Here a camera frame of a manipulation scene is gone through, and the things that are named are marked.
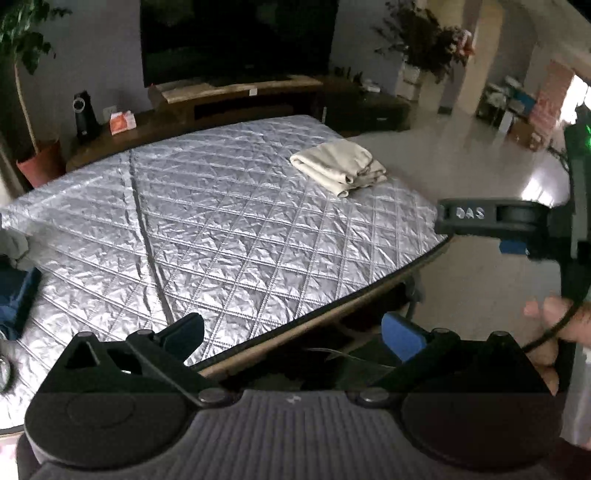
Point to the dark low cabinet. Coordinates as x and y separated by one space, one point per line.
369 110

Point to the black tabletop device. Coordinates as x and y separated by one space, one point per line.
84 115

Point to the silver quilted blanket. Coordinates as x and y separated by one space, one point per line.
207 221

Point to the pink patterned panel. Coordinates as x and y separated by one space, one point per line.
551 97

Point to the white wall socket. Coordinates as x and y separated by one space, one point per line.
109 112

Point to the tall green houseplant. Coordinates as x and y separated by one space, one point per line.
23 27

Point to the white plant pot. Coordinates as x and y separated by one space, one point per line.
411 81

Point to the beige garment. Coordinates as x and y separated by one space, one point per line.
339 166

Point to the person's right hand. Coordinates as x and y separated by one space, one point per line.
551 309

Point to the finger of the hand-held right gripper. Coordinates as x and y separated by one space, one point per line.
515 248

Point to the cardboard box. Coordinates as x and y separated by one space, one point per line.
526 134

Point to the blue garment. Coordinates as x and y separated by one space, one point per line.
16 300

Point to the leafy houseplant with flowers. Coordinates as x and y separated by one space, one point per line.
425 37

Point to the black television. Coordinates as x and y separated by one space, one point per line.
240 37

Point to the wooden table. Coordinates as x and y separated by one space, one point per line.
300 333

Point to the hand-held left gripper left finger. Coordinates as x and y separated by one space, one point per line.
184 332

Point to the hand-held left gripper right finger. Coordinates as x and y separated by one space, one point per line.
401 337

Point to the wooden tv stand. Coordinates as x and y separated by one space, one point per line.
221 108

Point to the orange and white box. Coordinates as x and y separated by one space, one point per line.
123 123

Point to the grey-green garment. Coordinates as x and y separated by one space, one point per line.
11 249

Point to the terracotta plant pot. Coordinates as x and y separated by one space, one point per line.
41 164

